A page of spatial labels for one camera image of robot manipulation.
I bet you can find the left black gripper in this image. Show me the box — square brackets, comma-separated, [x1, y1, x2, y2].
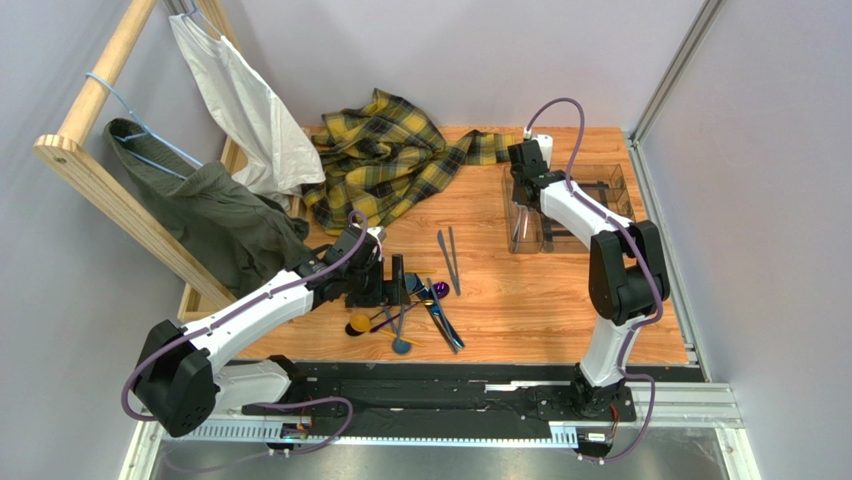
[344, 254, 410, 308]

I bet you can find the blue metal knife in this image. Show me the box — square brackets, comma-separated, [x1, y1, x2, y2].
[426, 278, 465, 354]

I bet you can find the purple metal spoon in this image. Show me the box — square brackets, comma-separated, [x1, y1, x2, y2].
[369, 281, 450, 333]

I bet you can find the yellow plastic spoon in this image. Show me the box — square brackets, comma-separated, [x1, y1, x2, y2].
[348, 314, 427, 349]

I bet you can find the blue-grey plastic spoon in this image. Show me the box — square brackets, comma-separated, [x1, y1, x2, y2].
[390, 305, 412, 355]

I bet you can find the silver fork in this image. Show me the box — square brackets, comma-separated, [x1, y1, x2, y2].
[509, 205, 525, 254]

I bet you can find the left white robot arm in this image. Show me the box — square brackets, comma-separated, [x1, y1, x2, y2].
[121, 225, 410, 437]

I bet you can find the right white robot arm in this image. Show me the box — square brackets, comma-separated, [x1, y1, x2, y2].
[508, 139, 670, 406]

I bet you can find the clear plastic utensil organizer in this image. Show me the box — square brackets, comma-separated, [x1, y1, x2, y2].
[502, 166, 635, 254]

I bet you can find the yellow plaid shirt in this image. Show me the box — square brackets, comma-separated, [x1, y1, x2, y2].
[302, 89, 515, 235]

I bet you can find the olive green garment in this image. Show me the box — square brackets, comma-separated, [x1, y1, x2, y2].
[103, 118, 310, 298]

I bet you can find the white hanging garment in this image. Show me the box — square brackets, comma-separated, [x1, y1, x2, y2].
[169, 15, 325, 205]

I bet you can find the light blue hanger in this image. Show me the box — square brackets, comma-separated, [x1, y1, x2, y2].
[85, 72, 204, 181]

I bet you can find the wooden clothes rack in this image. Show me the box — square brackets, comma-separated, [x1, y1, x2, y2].
[33, 0, 309, 327]

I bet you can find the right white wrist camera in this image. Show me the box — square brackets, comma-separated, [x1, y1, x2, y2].
[532, 134, 554, 168]

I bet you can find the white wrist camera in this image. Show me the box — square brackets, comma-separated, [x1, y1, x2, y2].
[532, 134, 554, 168]
[367, 226, 387, 261]

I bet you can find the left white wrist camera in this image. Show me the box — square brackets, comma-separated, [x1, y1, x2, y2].
[367, 226, 387, 261]

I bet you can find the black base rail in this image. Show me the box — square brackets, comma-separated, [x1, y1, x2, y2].
[237, 356, 637, 456]

